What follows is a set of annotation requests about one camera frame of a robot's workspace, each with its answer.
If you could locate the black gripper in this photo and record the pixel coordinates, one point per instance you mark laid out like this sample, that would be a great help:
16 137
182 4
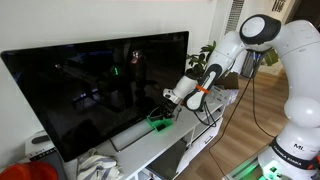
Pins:
169 109

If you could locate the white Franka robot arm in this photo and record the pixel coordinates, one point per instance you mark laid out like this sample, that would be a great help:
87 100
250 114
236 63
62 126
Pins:
300 83

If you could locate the green lunchbox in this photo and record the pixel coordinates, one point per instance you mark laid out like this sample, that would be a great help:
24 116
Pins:
168 123

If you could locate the white TV cabinet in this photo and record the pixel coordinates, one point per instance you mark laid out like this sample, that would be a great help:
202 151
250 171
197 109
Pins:
150 143

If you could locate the green leafy plant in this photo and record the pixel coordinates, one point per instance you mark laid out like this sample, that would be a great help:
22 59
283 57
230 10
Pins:
196 63

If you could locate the Kirkland cardboard box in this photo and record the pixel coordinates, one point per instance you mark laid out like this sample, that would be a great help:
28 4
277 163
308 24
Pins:
226 95

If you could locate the black flat screen television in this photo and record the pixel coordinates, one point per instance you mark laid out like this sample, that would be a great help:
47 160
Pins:
83 93

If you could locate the grey white striped cloth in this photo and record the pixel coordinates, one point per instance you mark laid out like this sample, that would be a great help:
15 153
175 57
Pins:
96 166

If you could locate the grey trash bin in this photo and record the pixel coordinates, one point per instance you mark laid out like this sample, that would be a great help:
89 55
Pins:
248 66

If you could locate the green bag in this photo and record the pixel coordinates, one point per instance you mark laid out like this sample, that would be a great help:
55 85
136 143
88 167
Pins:
270 57

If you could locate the white air conditioner unit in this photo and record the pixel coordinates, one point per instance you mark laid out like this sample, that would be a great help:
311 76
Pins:
235 13

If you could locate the white labelled box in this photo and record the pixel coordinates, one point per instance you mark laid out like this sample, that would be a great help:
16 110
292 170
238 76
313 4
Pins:
36 151

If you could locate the red plastic object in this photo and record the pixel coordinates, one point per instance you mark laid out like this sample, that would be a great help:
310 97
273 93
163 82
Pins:
26 171

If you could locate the thin metal TV stand frame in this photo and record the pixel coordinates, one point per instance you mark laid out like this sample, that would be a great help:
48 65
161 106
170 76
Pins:
116 150

